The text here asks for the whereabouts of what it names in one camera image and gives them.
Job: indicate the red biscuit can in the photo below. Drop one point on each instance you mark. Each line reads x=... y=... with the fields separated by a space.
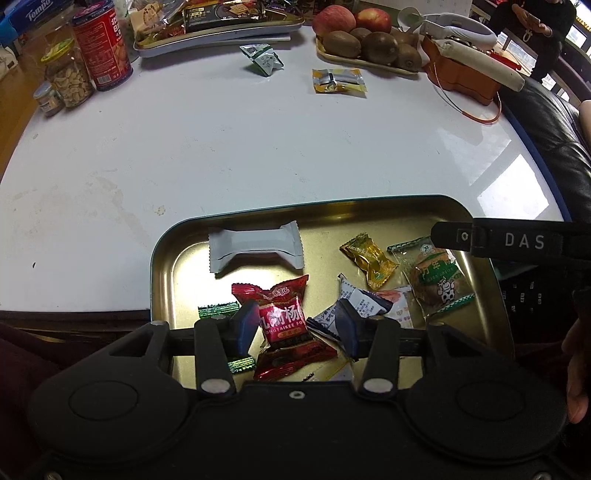
x=104 y=50

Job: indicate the black leather sofa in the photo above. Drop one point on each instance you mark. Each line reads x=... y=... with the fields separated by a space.
x=554 y=138

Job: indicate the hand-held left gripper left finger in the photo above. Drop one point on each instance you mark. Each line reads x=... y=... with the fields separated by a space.
x=244 y=327

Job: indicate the glass jar of peanuts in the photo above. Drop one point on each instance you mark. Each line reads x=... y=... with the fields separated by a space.
x=69 y=83

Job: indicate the green foil candy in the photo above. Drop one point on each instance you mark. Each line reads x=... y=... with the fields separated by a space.
x=217 y=308

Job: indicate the gold tray with white underside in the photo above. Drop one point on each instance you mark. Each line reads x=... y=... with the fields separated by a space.
x=221 y=40

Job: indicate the gold fruit tray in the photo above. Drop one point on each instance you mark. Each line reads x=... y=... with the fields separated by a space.
x=351 y=63

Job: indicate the blue tissue pack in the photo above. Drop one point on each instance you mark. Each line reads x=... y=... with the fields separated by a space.
x=37 y=14

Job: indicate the white snack packet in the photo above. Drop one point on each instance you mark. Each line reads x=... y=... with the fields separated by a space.
x=258 y=242

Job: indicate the white handheld device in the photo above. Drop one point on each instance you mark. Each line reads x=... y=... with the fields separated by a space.
x=485 y=64

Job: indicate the person's right hand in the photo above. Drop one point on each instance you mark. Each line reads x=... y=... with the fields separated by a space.
x=579 y=369

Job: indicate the orange and white packet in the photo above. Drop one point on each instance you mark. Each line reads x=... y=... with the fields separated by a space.
x=399 y=307

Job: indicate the small glass jar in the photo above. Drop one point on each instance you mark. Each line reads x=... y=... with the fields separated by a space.
x=48 y=99

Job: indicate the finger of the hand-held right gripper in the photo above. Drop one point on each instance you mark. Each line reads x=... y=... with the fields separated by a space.
x=452 y=236

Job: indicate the black cracker packet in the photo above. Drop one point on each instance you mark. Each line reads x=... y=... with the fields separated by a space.
x=217 y=16

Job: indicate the green-edged cookie packet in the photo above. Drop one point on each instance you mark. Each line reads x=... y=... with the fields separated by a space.
x=436 y=281

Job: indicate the red apple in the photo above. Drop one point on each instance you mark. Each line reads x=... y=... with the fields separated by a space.
x=374 y=18
x=334 y=18

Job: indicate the beige snack bag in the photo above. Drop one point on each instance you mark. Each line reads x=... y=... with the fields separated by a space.
x=150 y=16

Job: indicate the yellow wrapped candy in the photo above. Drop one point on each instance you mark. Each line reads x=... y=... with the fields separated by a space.
x=369 y=261

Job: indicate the clear yellow-edged snack packet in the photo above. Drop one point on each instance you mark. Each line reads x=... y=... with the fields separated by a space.
x=339 y=81

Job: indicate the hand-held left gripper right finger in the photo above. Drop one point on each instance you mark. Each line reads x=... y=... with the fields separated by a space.
x=347 y=330

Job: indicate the orange box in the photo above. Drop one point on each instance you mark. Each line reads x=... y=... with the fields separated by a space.
x=461 y=78

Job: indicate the green and white packet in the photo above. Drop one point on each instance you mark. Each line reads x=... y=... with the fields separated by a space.
x=263 y=60

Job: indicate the red snack packet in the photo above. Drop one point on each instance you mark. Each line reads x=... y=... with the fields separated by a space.
x=281 y=323

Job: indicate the white and blue packet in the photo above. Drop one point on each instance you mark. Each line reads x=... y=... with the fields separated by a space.
x=364 y=302

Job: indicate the gold tray with teal rim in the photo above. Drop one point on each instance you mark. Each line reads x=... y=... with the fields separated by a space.
x=323 y=221

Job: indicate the white neck massager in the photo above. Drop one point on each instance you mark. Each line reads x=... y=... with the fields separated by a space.
x=461 y=27

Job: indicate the brown kiwi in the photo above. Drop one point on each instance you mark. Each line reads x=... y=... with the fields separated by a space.
x=402 y=38
x=360 y=33
x=341 y=45
x=408 y=57
x=379 y=47

